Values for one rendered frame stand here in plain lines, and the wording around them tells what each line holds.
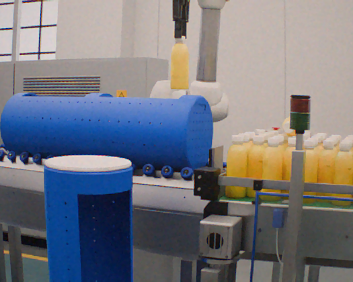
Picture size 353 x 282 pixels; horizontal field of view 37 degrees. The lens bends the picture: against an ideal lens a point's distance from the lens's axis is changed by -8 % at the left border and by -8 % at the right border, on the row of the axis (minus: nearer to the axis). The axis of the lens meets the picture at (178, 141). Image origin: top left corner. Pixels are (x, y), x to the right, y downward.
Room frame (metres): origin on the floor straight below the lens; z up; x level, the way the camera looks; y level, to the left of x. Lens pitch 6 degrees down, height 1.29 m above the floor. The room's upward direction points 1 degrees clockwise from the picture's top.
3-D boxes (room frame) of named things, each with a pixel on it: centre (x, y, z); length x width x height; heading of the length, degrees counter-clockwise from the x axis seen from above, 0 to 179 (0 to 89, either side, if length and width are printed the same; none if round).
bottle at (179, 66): (2.20, 0.00, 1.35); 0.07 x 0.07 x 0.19
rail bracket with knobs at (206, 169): (1.88, -0.10, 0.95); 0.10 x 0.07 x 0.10; 157
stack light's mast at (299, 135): (1.60, -0.35, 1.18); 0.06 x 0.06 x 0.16
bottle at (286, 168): (1.87, -0.39, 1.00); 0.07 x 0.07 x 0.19
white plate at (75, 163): (1.73, 0.28, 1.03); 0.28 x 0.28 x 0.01
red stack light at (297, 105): (1.60, -0.35, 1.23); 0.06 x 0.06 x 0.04
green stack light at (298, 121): (1.60, -0.35, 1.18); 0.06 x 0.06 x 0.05
